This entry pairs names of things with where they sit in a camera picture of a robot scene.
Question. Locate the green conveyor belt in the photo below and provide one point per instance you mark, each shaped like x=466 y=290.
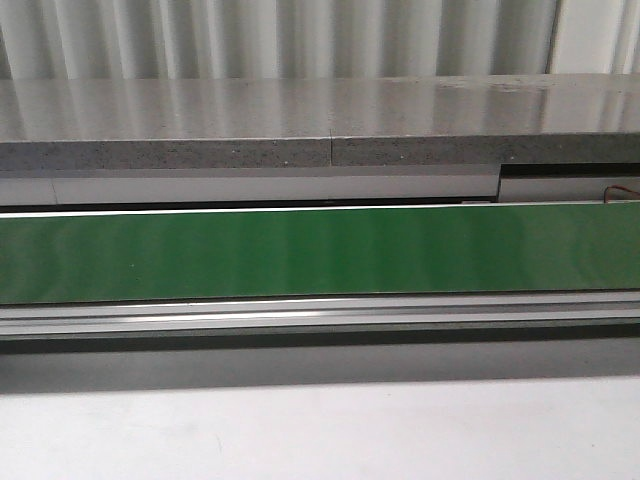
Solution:
x=175 y=255

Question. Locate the grey stone counter slab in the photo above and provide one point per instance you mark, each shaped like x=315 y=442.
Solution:
x=287 y=123

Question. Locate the white pleated curtain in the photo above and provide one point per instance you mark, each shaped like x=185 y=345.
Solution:
x=315 y=39

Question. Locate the aluminium conveyor frame rail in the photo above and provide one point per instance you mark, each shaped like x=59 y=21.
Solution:
x=319 y=315

